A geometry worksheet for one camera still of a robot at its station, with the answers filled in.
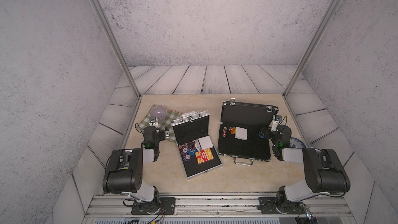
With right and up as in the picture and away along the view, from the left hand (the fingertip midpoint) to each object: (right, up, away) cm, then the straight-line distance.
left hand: (160, 126), depth 94 cm
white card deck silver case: (+27, -9, -3) cm, 29 cm away
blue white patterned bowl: (+79, -8, -3) cm, 79 cm away
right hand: (+66, +1, -1) cm, 66 cm away
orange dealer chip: (+45, -3, +3) cm, 45 cm away
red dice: (+39, -4, +4) cm, 40 cm away
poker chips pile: (+17, -14, -6) cm, 23 cm away
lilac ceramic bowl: (-4, +8, +13) cm, 16 cm away
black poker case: (+48, -4, +2) cm, 48 cm away
